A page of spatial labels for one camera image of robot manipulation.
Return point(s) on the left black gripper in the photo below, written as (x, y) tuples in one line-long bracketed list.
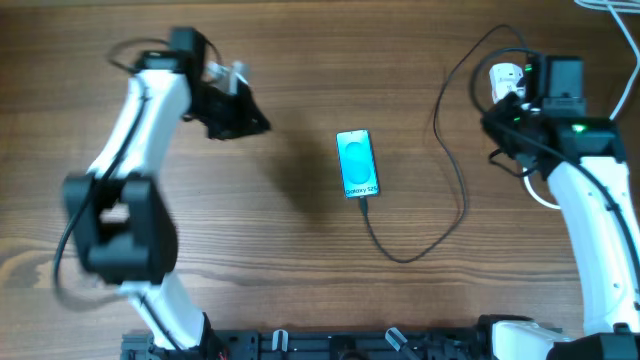
[(254, 125)]

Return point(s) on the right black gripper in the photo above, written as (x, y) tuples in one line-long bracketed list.
[(507, 128)]

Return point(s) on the blue Galaxy smartphone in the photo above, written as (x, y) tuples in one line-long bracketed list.
[(357, 164)]

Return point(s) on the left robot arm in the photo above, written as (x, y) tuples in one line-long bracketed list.
[(118, 221)]

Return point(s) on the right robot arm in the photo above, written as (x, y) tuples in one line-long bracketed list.
[(589, 178)]

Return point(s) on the white power strip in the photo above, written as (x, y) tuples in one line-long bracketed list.
[(506, 78)]

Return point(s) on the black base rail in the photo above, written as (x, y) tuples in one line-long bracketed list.
[(442, 343)]

